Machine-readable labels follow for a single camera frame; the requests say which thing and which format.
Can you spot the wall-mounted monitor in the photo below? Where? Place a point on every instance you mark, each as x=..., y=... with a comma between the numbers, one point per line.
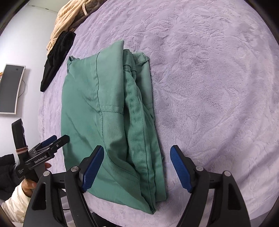
x=10, y=86

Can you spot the black folded garment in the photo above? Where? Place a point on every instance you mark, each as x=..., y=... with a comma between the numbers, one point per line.
x=56, y=57

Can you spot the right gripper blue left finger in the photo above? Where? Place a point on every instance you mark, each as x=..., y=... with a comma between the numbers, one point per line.
x=45, y=207

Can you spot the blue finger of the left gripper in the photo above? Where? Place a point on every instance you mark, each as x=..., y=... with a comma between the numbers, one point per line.
x=59, y=143
x=45, y=143

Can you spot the person's left hand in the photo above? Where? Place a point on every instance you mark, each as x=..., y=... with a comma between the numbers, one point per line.
x=28, y=186

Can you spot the beige striped garment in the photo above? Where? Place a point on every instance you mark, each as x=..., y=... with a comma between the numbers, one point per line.
x=63, y=20

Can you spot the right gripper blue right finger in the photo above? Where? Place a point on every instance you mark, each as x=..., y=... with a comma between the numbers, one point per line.
x=228, y=206

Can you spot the brown fuzzy garment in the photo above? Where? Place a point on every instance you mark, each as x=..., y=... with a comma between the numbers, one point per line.
x=86, y=10

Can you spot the green button-up shirt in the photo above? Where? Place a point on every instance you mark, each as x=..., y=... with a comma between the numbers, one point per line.
x=107, y=101

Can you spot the white sleeve left forearm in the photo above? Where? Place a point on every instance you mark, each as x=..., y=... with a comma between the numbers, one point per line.
x=16, y=206

